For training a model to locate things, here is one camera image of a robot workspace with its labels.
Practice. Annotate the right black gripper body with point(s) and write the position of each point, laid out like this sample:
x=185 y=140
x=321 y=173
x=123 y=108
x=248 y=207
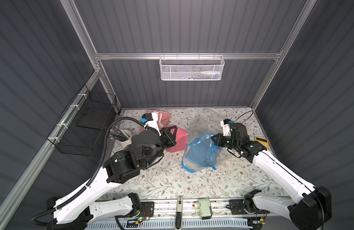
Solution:
x=224 y=141

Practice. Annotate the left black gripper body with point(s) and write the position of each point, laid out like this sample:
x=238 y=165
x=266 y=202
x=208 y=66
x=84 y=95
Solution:
x=168 y=136

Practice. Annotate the red white striped tank top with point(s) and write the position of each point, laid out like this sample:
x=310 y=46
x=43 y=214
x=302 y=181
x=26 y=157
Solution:
x=163 y=117

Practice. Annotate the clear vacuum bag blue zipper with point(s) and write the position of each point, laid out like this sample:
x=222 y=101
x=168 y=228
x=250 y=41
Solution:
x=205 y=120

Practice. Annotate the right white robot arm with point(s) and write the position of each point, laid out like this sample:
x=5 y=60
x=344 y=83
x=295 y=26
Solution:
x=308 y=207

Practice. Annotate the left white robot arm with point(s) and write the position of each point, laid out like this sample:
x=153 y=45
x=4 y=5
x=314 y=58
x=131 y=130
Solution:
x=80 y=208

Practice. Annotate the light blue garment in bag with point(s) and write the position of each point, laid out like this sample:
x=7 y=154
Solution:
x=201 y=153

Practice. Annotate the white mug pen holder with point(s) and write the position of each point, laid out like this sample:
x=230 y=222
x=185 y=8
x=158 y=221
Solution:
x=127 y=140

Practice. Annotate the pens in mug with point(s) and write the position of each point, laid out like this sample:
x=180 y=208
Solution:
x=116 y=134

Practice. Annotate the yellow calculator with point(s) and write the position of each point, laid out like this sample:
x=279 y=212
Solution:
x=263 y=141

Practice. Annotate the markers in white basket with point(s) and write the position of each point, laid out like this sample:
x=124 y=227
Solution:
x=203 y=75

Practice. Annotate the pale green box device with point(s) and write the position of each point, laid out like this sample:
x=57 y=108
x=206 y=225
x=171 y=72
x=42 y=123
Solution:
x=203 y=208

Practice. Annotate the black white handheld tool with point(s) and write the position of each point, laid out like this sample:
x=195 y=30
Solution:
x=179 y=213

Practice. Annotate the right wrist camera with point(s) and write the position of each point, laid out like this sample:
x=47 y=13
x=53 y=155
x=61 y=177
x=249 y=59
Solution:
x=225 y=124

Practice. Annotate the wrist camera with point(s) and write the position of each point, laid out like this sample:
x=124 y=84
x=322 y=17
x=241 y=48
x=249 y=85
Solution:
x=151 y=120
x=225 y=124

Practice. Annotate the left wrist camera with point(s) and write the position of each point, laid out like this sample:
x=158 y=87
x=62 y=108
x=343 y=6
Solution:
x=151 y=120

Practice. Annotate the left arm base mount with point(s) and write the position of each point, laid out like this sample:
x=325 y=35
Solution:
x=146 y=210

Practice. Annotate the black wire mesh basket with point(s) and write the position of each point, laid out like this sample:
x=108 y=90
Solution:
x=83 y=130

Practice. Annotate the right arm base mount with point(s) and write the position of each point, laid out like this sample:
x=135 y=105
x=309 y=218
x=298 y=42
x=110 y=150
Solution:
x=237 y=206

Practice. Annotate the white wire mesh basket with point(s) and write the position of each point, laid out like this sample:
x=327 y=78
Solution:
x=172 y=68

